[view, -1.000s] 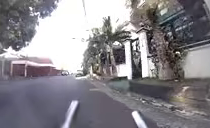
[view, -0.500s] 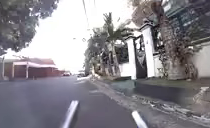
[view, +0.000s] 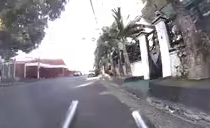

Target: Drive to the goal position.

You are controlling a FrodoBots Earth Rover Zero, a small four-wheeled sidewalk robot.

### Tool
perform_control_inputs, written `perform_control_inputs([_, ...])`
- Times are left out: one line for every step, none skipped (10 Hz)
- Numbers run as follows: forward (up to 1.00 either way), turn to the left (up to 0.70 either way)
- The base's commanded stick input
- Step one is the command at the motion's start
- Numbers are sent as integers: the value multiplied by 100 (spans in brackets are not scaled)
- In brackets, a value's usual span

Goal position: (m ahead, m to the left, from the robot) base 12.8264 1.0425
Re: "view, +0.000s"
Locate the row of palm trees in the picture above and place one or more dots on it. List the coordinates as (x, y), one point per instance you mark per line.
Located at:
(116, 46)

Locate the vehicle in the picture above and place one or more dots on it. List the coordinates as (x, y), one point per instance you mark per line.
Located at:
(77, 73)

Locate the red building with white posts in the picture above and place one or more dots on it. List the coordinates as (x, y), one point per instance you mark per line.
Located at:
(46, 69)

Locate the robot's own part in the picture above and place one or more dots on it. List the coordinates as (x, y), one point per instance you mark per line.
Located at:
(139, 119)
(70, 114)

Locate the grey asphalt road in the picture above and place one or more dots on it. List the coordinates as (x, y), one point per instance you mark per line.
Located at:
(43, 106)

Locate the gravel roadside strip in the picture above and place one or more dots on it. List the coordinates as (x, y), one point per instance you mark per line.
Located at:
(166, 114)

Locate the thick tree trunk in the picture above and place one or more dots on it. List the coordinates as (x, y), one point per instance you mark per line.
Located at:
(189, 43)

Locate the large leafy tree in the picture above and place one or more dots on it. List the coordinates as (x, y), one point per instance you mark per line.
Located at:
(23, 23)

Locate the white wall with pillars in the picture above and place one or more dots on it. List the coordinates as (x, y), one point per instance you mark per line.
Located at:
(163, 46)

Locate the low dark wall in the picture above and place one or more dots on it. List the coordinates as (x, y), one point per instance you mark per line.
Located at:
(186, 95)

